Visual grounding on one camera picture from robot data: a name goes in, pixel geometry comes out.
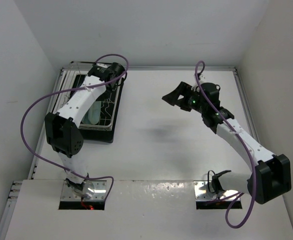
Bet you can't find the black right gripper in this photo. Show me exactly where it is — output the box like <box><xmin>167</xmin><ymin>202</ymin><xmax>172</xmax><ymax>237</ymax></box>
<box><xmin>162</xmin><ymin>81</ymin><xmax>207</xmax><ymax>114</ymax></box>

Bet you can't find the light green plate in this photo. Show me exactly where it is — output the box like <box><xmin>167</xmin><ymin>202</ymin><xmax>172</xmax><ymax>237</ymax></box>
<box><xmin>81</xmin><ymin>114</ymin><xmax>91</xmax><ymax>125</ymax></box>
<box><xmin>88</xmin><ymin>101</ymin><xmax>102</xmax><ymax>125</ymax></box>

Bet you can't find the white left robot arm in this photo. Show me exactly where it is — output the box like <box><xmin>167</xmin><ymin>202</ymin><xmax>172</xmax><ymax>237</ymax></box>
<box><xmin>44</xmin><ymin>62</ymin><xmax>125</xmax><ymax>194</ymax></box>

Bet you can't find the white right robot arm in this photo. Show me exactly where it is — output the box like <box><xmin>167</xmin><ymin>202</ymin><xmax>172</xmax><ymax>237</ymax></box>
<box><xmin>162</xmin><ymin>81</ymin><xmax>292</xmax><ymax>205</ymax></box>

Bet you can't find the black drain tray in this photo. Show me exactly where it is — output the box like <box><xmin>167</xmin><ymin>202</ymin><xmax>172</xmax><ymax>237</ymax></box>
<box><xmin>78</xmin><ymin>79</ymin><xmax>124</xmax><ymax>144</ymax></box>

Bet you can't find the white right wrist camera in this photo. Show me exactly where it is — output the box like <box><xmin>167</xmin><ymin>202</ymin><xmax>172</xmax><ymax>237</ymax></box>
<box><xmin>194</xmin><ymin>74</ymin><xmax>207</xmax><ymax>85</ymax></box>

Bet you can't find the white wire dish rack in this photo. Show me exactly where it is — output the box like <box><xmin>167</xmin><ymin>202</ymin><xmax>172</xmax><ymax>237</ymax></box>
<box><xmin>52</xmin><ymin>61</ymin><xmax>125</xmax><ymax>131</ymax></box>

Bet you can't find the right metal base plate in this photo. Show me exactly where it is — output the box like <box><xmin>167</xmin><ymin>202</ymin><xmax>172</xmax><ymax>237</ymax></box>
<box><xmin>193</xmin><ymin>180</ymin><xmax>239</xmax><ymax>203</ymax></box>

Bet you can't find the metal base plate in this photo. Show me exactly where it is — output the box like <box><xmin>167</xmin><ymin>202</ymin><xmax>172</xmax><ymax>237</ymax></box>
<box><xmin>193</xmin><ymin>180</ymin><xmax>239</xmax><ymax>203</ymax></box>
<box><xmin>60</xmin><ymin>180</ymin><xmax>107</xmax><ymax>202</ymax></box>

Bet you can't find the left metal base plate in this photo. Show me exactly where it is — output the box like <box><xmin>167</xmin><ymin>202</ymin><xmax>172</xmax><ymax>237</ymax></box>
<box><xmin>60</xmin><ymin>180</ymin><xmax>107</xmax><ymax>202</ymax></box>

